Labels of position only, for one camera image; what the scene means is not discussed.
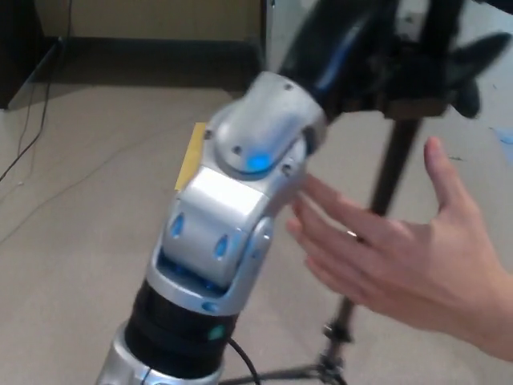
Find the person's bare hand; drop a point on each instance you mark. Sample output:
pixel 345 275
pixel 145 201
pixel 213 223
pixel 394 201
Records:
pixel 421 264

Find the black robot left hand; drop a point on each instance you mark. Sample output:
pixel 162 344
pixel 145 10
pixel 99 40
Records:
pixel 368 64

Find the black tripod with phone holder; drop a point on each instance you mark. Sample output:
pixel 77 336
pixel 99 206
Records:
pixel 394 160

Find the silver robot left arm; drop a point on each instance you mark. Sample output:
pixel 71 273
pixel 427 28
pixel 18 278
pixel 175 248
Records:
pixel 224 224

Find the blue scrap on floor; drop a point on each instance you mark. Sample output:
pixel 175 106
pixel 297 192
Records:
pixel 504 135

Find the yellow paper sheet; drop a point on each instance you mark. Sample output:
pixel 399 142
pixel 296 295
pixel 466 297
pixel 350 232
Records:
pixel 189 160

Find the dark wooden desk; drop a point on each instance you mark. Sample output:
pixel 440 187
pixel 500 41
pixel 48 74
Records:
pixel 132 56

